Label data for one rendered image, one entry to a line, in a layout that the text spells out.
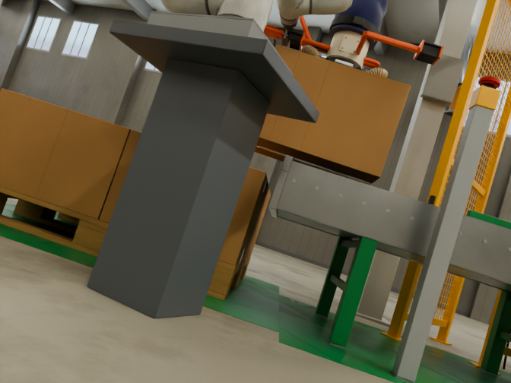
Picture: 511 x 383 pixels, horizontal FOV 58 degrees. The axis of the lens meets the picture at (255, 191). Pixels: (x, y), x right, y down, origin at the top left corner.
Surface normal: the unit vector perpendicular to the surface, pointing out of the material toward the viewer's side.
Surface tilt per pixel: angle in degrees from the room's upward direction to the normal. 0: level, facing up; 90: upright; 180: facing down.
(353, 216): 90
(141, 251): 90
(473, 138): 90
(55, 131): 90
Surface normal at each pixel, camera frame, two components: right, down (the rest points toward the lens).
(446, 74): -0.05, -0.10
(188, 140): -0.38, -0.20
